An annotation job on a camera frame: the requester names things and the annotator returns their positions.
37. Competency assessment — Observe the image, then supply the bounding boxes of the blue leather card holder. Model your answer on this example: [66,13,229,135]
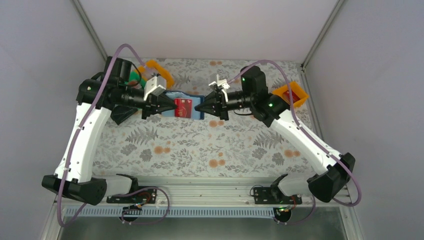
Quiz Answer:
[161,91,205,120]

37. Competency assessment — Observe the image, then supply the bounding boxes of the red VIP card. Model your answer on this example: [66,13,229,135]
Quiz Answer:
[174,98,193,119]

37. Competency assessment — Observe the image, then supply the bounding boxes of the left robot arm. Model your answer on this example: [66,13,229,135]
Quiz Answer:
[41,56,177,206]

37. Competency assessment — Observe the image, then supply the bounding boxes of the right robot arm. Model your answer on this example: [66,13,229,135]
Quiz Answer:
[195,65,356,203]

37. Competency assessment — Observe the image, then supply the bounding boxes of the red card in right bin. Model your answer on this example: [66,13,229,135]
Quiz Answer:
[282,90,300,103]

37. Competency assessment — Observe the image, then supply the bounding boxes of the green plastic bin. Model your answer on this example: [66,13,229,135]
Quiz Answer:
[127,71,146,88]

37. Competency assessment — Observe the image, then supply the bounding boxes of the black plastic bin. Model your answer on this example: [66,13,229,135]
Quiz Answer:
[110,105,138,125]

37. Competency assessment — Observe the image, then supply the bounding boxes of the orange plastic bin left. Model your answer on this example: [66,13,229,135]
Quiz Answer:
[135,59,175,90]

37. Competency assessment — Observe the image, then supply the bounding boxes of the orange plastic bin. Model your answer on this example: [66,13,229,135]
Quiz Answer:
[135,59,175,90]
[272,81,309,108]

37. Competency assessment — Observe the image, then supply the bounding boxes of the orange plastic bin right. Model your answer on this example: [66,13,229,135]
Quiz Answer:
[272,81,309,108]

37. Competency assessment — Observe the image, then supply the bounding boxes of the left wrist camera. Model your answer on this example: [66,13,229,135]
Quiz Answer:
[143,75,167,102]

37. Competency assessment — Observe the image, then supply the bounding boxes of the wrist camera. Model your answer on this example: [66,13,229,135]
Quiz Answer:
[208,73,230,103]
[143,75,167,102]

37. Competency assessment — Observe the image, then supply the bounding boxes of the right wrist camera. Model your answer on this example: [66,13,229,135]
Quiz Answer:
[208,73,230,103]

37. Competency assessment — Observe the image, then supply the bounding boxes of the aluminium rail frame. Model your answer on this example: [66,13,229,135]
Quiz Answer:
[54,177,353,208]

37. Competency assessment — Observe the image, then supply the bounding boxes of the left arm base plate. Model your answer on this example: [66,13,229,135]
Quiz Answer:
[106,188,157,205]

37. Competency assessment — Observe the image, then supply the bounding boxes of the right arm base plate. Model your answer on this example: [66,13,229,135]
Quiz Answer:
[249,185,303,205]

